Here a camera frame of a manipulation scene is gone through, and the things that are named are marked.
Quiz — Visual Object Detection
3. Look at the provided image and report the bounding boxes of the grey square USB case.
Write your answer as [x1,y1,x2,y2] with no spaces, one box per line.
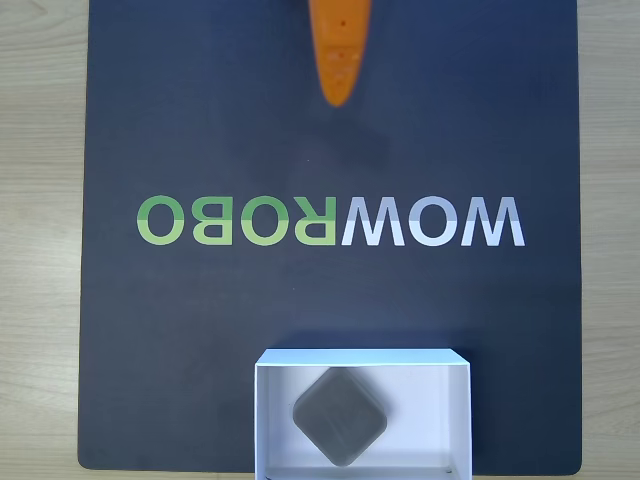
[292,367,389,469]

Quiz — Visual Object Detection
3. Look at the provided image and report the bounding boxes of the dark mat with WOWROBO print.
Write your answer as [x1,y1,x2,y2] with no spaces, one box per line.
[77,0,584,472]

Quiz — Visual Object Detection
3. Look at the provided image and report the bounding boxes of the white cardboard box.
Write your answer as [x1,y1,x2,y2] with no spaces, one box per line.
[253,348,474,480]

